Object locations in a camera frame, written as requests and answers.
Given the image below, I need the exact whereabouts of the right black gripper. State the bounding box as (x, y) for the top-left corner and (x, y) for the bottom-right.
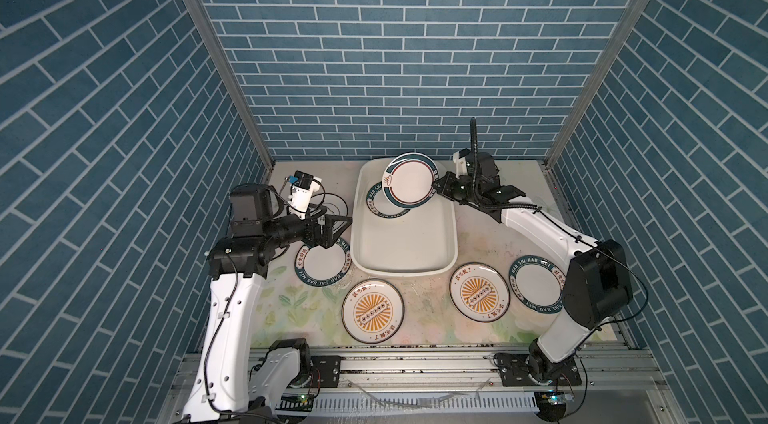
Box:
(430, 171), (482, 206)

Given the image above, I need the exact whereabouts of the green lettered rim plate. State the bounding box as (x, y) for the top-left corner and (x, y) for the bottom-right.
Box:
(294, 238), (352, 288)
(366, 182), (409, 219)
(508, 255), (566, 315)

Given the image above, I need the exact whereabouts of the green red ring plate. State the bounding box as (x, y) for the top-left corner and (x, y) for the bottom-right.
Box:
(381, 152), (439, 210)

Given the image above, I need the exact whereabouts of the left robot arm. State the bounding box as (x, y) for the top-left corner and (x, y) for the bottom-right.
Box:
(181, 172), (352, 423)

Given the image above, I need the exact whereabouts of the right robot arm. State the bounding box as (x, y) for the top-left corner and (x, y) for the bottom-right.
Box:
(433, 149), (633, 384)

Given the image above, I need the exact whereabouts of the white plastic bin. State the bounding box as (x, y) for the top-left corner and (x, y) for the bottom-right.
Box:
(350, 159), (458, 277)

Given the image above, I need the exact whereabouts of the white plate thin dark rim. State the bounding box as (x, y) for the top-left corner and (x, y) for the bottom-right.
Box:
(310, 193), (349, 217)

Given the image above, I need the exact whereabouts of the left orange sunburst plate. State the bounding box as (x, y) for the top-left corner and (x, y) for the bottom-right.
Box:
(341, 279), (405, 345)

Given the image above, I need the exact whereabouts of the orange sunburst plate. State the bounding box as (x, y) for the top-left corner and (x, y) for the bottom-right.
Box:
(341, 279), (405, 345)
(449, 263), (510, 323)

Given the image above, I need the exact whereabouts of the right orange sunburst plate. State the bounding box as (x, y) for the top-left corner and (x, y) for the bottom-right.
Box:
(449, 263), (510, 323)

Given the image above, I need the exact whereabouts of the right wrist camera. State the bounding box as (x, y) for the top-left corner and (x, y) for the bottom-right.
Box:
(452, 149), (471, 177)

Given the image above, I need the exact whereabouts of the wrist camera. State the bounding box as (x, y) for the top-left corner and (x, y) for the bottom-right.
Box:
(287, 171), (322, 220)
(452, 149), (471, 177)

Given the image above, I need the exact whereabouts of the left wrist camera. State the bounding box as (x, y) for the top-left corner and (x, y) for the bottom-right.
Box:
(287, 171), (322, 220)

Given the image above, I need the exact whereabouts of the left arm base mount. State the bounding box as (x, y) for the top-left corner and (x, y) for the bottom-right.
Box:
(256, 354), (343, 390)

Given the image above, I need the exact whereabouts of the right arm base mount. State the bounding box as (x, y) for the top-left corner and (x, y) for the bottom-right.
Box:
(491, 352), (582, 387)

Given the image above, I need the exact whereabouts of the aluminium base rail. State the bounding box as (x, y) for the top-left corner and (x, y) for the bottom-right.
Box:
(157, 345), (685, 424)

